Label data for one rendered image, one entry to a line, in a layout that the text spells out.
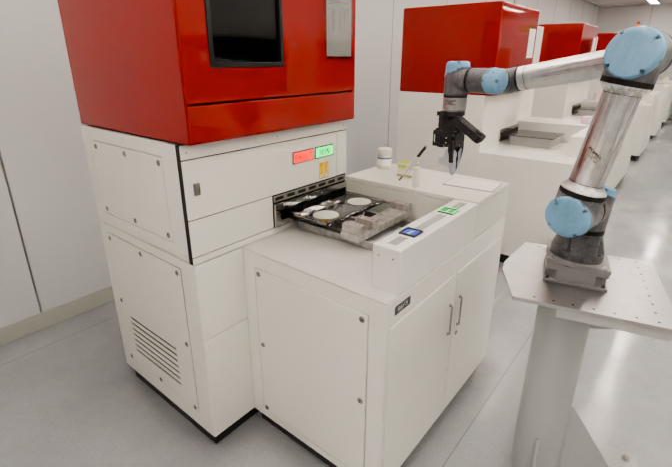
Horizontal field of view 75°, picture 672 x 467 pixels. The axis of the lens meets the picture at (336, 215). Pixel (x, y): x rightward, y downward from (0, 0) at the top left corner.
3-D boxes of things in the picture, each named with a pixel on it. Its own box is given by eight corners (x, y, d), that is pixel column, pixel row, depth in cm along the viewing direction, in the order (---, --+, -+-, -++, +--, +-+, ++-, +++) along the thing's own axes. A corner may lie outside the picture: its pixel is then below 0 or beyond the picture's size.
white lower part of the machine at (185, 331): (128, 377, 214) (97, 220, 186) (256, 307, 274) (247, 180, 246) (216, 455, 172) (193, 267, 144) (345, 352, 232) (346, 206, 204)
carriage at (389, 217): (340, 238, 159) (340, 230, 158) (394, 212, 186) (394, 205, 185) (358, 243, 154) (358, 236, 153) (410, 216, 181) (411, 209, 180)
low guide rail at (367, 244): (298, 227, 177) (298, 220, 176) (301, 226, 179) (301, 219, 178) (405, 261, 148) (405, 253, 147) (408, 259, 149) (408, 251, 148)
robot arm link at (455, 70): (464, 61, 132) (440, 61, 138) (461, 98, 136) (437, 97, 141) (477, 61, 137) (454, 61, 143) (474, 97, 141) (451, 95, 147)
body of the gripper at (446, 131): (442, 144, 153) (444, 108, 149) (465, 147, 148) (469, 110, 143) (431, 147, 147) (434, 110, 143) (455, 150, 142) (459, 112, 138)
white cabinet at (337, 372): (255, 423, 187) (241, 248, 159) (380, 323, 257) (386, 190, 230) (380, 517, 149) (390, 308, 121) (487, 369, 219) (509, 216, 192)
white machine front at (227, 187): (189, 264, 146) (174, 144, 132) (341, 204, 205) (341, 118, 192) (195, 266, 144) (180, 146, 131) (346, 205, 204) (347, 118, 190)
